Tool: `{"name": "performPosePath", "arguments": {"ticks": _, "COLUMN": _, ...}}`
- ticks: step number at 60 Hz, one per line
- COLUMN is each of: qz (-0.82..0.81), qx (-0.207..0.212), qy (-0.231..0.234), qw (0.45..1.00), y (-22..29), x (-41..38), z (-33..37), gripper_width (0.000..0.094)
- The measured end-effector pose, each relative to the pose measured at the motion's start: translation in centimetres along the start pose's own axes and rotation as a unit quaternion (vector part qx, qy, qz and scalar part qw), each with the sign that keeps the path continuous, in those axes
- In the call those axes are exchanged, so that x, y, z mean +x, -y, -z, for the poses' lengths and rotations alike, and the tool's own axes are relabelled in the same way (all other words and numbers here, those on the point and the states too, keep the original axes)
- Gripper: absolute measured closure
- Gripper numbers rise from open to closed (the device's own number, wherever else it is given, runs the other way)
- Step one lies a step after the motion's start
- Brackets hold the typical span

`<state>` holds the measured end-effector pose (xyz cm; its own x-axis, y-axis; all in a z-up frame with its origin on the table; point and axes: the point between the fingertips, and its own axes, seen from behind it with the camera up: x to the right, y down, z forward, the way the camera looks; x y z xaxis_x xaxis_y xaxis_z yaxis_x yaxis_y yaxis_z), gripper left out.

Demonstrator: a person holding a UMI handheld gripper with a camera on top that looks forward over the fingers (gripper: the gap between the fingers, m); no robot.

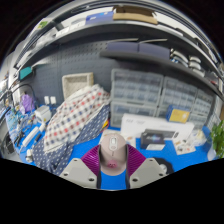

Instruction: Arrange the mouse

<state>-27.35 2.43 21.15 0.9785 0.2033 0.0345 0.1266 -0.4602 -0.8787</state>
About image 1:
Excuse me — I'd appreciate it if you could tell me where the white keyboard box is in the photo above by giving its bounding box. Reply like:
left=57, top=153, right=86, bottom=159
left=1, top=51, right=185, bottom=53
left=119, top=113, right=195, bottom=143

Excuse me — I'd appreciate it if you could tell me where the navy polka-dot cloth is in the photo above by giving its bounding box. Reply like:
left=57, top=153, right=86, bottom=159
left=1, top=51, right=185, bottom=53
left=31, top=104, right=111, bottom=177

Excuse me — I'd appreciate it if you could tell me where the teal wall holder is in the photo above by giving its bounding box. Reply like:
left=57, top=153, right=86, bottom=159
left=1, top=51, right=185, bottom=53
left=18, top=66, right=33, bottom=81

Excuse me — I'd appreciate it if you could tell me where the white woven basket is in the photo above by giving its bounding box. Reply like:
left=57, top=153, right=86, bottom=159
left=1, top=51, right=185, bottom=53
left=61, top=72, right=95, bottom=100

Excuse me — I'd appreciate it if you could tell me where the blue box with yellow label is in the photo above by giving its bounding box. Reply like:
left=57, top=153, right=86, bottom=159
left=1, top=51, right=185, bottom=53
left=165, top=105, right=191, bottom=124

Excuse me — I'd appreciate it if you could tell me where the purple bag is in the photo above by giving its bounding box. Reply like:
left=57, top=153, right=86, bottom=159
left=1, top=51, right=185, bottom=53
left=19, top=93, right=36, bottom=114

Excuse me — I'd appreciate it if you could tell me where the small black box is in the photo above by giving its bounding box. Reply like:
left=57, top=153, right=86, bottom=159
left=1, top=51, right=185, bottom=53
left=139, top=128, right=180, bottom=151

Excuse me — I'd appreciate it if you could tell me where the red blue checked cloth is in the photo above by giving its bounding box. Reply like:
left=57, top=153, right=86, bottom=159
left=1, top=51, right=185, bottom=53
left=43, top=83, right=112, bottom=154

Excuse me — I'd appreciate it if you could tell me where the grey plastic drawer cabinet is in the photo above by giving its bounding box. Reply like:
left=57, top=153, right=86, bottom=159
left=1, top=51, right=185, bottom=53
left=110, top=68, right=165, bottom=108
left=159, top=76, right=199, bottom=118
left=109, top=101, right=158, bottom=129
left=194, top=89, right=214, bottom=129

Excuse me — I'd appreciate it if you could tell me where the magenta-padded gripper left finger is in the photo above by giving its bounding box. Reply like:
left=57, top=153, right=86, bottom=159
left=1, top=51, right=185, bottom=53
left=59, top=144, right=102, bottom=190

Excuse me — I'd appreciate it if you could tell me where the beige computer mouse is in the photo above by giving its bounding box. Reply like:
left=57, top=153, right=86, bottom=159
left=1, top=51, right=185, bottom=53
left=99, top=132, right=128, bottom=177

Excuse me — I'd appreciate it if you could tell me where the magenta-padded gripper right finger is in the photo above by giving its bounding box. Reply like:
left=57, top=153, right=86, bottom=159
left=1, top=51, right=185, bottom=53
left=125, top=143, right=168, bottom=190

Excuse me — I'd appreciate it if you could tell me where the green potted plant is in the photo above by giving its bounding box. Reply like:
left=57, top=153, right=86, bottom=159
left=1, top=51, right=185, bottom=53
left=210, top=119, right=224, bottom=159

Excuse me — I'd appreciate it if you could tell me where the colourful sticker sheet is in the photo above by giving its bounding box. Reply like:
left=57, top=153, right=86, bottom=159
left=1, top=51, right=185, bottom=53
left=173, top=139, right=198, bottom=156

